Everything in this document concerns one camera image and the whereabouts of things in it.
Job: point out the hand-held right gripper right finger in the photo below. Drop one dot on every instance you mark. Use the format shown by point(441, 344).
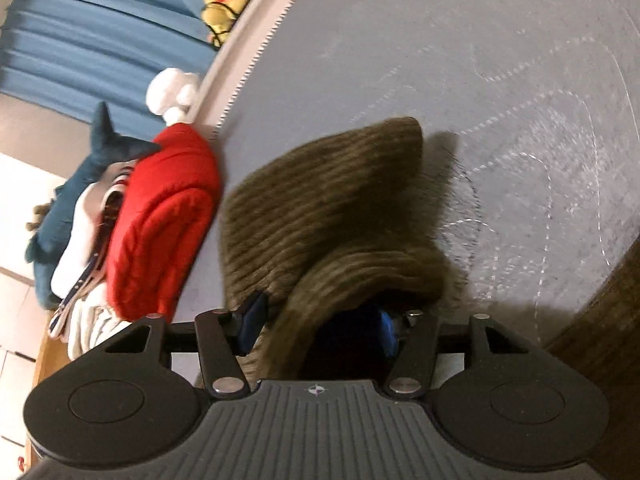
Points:
point(387, 332)

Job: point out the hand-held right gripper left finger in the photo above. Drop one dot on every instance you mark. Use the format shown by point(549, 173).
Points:
point(254, 320)

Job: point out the red folded garment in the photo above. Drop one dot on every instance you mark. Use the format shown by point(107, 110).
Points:
point(165, 210)

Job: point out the cream folded cloth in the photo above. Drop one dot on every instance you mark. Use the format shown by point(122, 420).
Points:
point(85, 330)

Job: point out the blue shark plush toy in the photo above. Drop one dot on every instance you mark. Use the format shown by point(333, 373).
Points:
point(70, 195)

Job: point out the white plush toy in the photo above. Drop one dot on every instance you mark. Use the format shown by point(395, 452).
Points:
point(172, 92)

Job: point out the yellow plush toy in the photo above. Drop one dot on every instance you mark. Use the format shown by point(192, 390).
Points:
point(222, 0)

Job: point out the blue curtain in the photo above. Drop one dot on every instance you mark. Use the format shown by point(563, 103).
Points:
point(100, 35)

